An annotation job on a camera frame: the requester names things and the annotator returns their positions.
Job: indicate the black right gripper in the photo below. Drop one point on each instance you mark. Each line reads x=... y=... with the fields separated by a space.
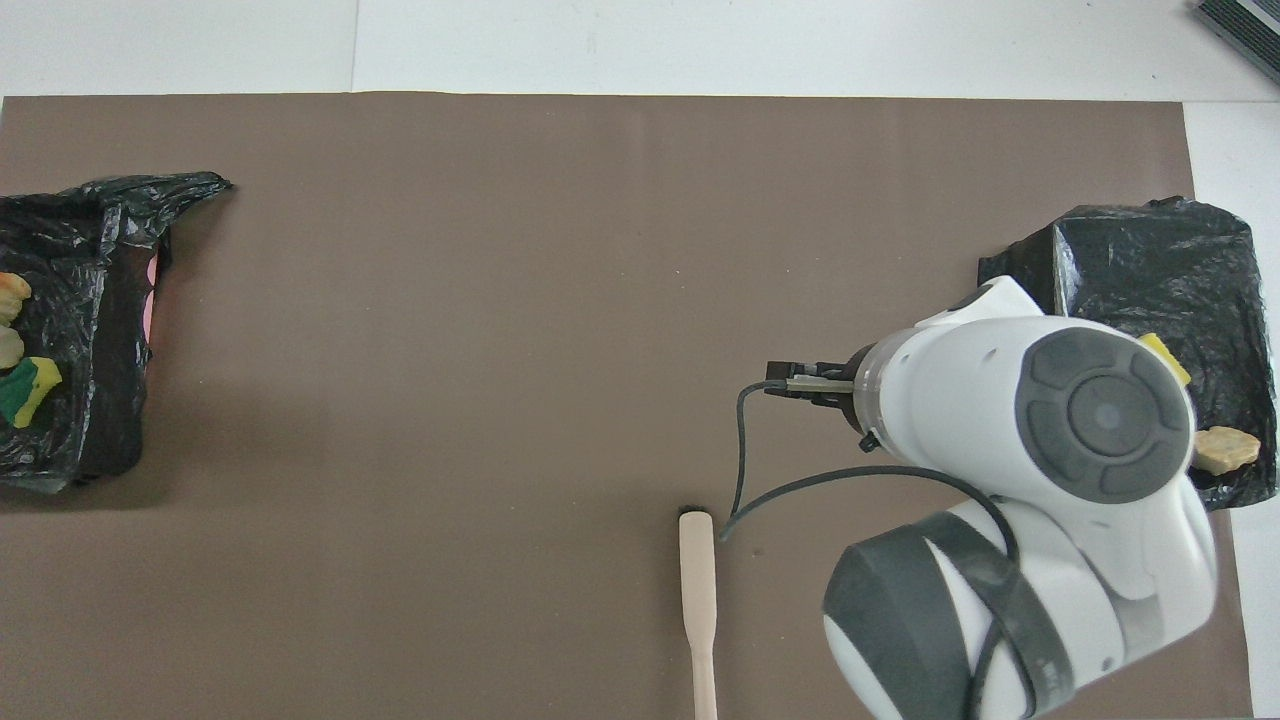
x=776 y=370

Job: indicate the beige hand brush black bristles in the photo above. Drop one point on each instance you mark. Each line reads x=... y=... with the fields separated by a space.
x=697 y=580

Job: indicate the yellow sponge with green side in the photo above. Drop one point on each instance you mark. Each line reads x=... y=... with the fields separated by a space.
x=1166 y=358

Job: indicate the tan striped bread piece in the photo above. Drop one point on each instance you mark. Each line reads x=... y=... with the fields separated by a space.
x=1225 y=450

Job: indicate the yellow curved sponge piece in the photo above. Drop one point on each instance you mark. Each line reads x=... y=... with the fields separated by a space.
x=28 y=390

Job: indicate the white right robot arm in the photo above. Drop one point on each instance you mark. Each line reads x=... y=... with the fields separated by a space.
x=1000 y=420

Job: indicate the black trash bag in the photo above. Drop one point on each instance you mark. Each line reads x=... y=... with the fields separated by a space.
x=80 y=250
x=1150 y=260

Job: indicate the pink bin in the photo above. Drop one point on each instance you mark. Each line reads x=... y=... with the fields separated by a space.
x=150 y=290

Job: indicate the brown paper table mat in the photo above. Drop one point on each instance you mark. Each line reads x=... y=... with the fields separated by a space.
x=500 y=300

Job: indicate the grey ribbed device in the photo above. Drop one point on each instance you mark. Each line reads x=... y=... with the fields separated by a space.
x=1245 y=25

